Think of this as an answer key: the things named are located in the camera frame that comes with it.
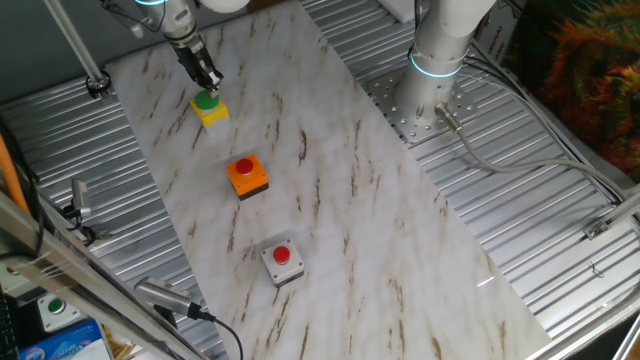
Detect aluminium frame bar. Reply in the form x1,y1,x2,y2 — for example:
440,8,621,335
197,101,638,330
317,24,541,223
599,185,640,229
612,312,640,360

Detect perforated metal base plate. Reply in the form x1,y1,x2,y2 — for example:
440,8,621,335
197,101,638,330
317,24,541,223
362,64,481,146

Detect grey box red button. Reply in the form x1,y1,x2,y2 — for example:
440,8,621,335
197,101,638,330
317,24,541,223
259,238,305,288

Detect white box green button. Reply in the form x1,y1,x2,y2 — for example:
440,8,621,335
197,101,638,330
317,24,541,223
35,293,84,334

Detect marble pattern board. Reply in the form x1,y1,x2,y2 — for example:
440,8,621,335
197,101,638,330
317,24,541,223
104,0,551,360

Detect thick black cable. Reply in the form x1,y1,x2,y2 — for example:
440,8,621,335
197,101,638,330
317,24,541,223
0,117,46,256

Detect aluminium frame pole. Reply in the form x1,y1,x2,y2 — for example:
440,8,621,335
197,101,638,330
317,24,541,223
42,0,112,99

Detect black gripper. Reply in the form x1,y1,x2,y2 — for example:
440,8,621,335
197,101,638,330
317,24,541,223
172,35,225,97

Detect blue tissue pack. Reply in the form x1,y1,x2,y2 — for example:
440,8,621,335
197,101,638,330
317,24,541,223
17,318,114,360

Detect grey cable metal connector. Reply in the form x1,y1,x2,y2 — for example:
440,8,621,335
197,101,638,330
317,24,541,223
433,102,626,201

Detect tan wrapped packet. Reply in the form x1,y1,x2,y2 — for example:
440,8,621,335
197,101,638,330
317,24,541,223
102,332,134,360

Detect silver ribbed camera on mount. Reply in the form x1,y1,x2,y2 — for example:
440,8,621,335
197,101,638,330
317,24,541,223
133,276,204,321

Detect yellow box green button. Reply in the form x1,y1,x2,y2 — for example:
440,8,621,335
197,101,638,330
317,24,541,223
189,89,231,129

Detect black base cable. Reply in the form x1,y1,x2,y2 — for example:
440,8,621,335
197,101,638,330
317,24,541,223
407,0,422,56

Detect cardboard box red print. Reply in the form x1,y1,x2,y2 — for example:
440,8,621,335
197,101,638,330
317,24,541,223
474,0,524,69

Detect aluminium frame beam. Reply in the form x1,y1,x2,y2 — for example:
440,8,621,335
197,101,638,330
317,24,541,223
0,192,206,360

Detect orange tube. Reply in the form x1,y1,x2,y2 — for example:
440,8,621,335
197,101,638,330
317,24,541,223
0,134,31,216

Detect white box red dot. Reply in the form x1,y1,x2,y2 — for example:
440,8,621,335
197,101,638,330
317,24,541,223
0,262,36,299

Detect orange box red button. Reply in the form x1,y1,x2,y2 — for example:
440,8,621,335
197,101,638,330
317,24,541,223
224,153,270,201

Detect small metal corner bracket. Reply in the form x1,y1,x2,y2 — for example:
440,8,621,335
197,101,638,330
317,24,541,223
582,218,610,240

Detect black camera cable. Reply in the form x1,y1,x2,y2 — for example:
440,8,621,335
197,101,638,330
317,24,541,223
199,308,245,360

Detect colourful orange green cloth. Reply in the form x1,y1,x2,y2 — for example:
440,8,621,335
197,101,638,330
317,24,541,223
499,0,640,184

